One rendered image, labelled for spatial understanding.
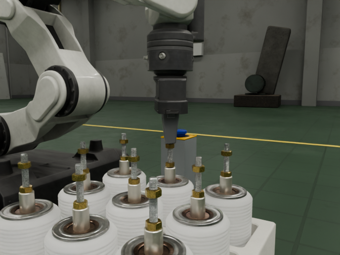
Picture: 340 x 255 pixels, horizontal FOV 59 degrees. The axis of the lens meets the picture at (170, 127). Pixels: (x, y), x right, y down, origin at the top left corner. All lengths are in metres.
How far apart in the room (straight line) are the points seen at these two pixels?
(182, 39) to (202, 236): 0.33
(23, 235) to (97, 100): 0.50
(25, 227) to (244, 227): 0.35
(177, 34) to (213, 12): 8.13
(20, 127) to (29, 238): 0.60
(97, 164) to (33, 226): 0.59
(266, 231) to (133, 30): 9.47
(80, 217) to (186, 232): 0.14
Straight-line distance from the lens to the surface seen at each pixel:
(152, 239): 0.36
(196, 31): 0.60
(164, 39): 0.56
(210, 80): 8.47
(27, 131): 1.04
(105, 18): 10.68
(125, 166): 0.67
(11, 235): 0.51
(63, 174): 0.96
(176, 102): 0.53
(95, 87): 0.89
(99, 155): 1.09
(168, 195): 0.58
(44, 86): 0.87
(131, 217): 0.49
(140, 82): 9.59
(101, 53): 10.64
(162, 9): 0.55
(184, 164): 0.76
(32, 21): 0.97
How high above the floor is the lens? 0.44
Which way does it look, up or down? 8 degrees down
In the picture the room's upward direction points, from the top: straight up
